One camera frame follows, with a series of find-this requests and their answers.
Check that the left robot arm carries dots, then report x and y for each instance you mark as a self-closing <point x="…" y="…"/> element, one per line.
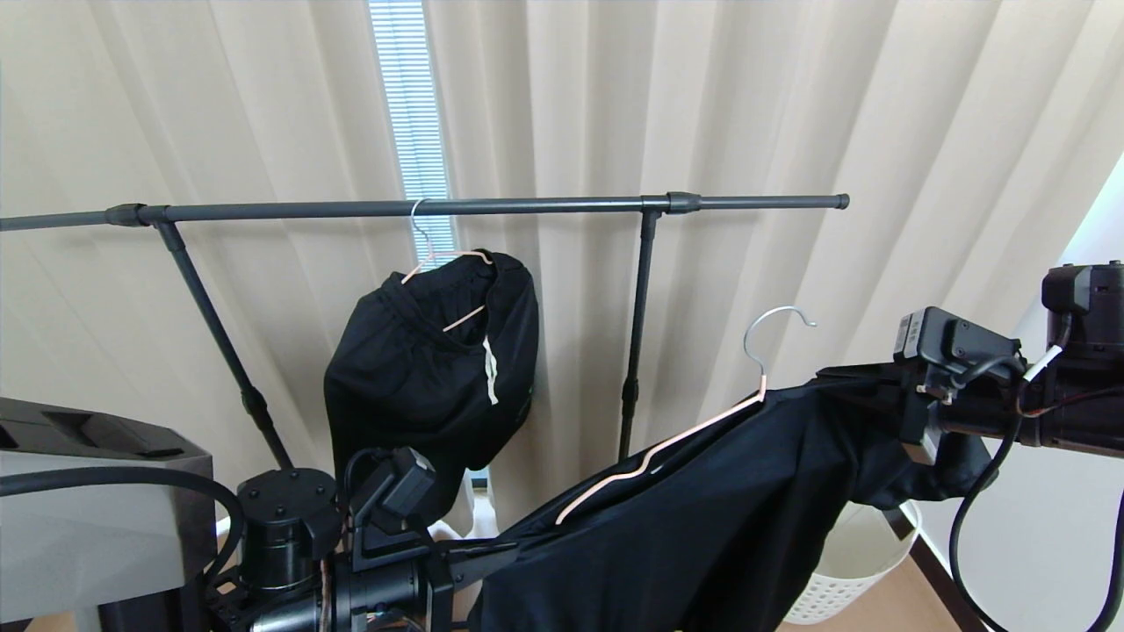
<point x="88" y="527"/>

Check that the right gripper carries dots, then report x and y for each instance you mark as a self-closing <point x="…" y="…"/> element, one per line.
<point x="975" y="426"/>

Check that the pink clothes hanger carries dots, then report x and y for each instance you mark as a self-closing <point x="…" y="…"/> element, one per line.
<point x="667" y="443"/>
<point x="457" y="255"/>

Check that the white laundry basket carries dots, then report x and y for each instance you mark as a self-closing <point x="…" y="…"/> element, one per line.
<point x="852" y="570"/>

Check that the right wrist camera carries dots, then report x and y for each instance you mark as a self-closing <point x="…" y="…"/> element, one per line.
<point x="948" y="338"/>

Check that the black clothes rack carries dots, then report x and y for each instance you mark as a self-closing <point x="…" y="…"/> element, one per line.
<point x="307" y="211"/>

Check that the window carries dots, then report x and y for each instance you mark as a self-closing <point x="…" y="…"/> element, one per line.
<point x="413" y="105"/>

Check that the black garment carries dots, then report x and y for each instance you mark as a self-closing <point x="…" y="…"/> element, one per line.
<point x="404" y="395"/>
<point x="702" y="527"/>

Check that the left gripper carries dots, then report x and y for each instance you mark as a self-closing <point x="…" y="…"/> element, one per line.
<point x="395" y="597"/>

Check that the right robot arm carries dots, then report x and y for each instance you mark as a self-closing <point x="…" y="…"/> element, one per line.
<point x="1089" y="412"/>

